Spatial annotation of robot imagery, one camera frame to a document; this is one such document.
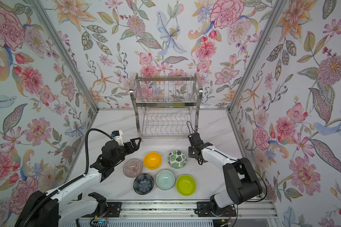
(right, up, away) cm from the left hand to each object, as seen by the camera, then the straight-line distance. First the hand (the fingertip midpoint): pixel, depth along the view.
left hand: (139, 140), depth 82 cm
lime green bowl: (+27, -26, 0) cm, 37 cm away
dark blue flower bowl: (+2, -25, 0) cm, 25 cm away
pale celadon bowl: (+15, -23, +1) cm, 28 cm away
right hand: (+34, -8, +11) cm, 37 cm away
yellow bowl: (+7, -14, +8) cm, 17 cm away
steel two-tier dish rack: (+14, +24, +44) cm, 52 cm away
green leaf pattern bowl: (+22, -14, +10) cm, 28 cm away
